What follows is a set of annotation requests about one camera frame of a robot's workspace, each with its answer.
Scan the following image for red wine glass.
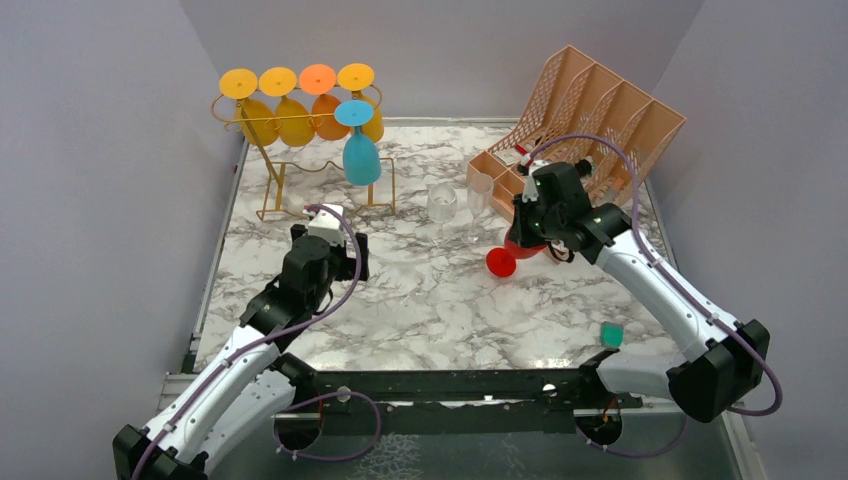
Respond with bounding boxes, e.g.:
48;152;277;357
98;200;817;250
485;228;548;278

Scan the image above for clear wine glass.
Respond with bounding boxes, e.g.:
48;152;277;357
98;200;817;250
465;173;494;244
427;183;458;244

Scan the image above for blue wine glass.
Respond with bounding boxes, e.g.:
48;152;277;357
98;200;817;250
334;100;382;186

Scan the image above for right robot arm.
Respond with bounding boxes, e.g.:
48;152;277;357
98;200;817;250
506;162;770;423

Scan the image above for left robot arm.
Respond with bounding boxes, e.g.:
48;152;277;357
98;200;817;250
112;223;369;479

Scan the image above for yellow wine glass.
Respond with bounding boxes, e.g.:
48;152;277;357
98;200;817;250
259;66;315;147
219;68;277;147
337;63;384;143

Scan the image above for yellow wine glass far left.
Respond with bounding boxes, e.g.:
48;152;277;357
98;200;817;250
219;68;277;147

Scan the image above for orange wine glass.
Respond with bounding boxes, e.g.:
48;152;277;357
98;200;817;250
298;64;350;141

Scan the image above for yellow wine glass right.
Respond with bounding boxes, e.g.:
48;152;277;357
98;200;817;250
337;63;384;143

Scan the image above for peach plastic file organizer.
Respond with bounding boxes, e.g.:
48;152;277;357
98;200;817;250
466;46;686;219

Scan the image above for green small block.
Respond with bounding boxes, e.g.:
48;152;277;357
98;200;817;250
599;322;625;349

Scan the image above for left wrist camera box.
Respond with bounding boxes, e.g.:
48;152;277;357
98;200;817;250
303;205;346;247

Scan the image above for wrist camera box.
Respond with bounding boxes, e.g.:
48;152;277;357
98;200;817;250
303;205;346;247
516;154;550;203

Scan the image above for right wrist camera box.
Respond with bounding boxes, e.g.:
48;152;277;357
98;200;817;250
516;154;550;203

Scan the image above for gold wire glass rack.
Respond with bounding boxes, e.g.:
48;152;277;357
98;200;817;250
210;82;397;223

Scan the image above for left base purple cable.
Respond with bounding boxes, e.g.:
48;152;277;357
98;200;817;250
272;391;384;464

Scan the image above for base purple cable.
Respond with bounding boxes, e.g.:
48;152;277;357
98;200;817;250
272;391;384;464
572;397;690;460

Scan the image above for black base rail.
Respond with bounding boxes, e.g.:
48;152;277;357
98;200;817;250
273;354;643;445

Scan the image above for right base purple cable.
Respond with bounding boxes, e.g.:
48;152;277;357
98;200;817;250
572;397;690;460

